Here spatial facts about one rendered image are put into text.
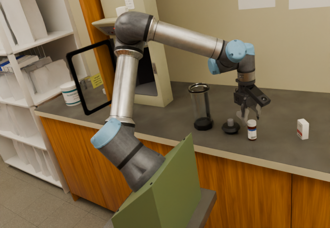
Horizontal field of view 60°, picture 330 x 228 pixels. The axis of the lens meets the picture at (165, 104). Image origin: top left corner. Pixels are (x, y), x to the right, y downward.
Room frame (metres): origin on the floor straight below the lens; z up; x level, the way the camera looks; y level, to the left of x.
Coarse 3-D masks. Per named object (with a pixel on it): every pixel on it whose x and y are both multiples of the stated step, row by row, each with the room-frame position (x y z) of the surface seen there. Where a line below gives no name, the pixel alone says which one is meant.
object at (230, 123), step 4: (228, 120) 1.20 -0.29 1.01; (232, 120) 1.19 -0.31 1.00; (224, 124) 1.22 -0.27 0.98; (228, 124) 1.20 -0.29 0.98; (232, 124) 1.19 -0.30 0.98; (236, 124) 1.20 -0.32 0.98; (224, 128) 1.19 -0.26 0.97; (228, 128) 1.18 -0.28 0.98; (232, 128) 1.17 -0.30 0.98; (236, 128) 1.17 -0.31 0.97; (228, 132) 1.17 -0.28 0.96; (232, 132) 1.17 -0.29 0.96; (236, 132) 1.17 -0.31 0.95
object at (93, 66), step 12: (96, 48) 1.73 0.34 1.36; (108, 48) 1.78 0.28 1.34; (72, 60) 1.61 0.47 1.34; (84, 60) 1.66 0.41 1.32; (96, 60) 1.71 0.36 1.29; (108, 60) 1.77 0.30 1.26; (84, 72) 1.65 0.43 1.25; (96, 72) 1.70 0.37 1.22; (108, 72) 1.75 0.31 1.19; (96, 84) 1.68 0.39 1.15; (108, 84) 1.74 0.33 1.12; (84, 96) 1.62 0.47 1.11; (96, 96) 1.67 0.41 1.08; (108, 96) 1.72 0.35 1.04
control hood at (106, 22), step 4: (100, 20) 1.76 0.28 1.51; (104, 20) 1.72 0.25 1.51; (108, 20) 1.69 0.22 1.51; (112, 20) 1.65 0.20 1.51; (92, 24) 1.73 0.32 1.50; (96, 24) 1.71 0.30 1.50; (100, 24) 1.69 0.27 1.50; (104, 24) 1.67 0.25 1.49; (108, 24) 1.65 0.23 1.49; (112, 24) 1.64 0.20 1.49; (100, 28) 1.74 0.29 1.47; (104, 32) 1.77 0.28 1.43
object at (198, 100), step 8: (192, 88) 1.34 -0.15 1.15; (200, 88) 1.34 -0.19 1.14; (192, 96) 1.28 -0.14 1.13; (200, 96) 1.26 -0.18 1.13; (208, 96) 1.28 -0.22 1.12; (192, 104) 1.29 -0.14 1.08; (200, 104) 1.26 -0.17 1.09; (208, 104) 1.27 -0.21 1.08; (200, 112) 1.26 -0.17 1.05; (208, 112) 1.27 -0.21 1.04; (200, 120) 1.26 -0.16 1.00; (208, 120) 1.26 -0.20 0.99
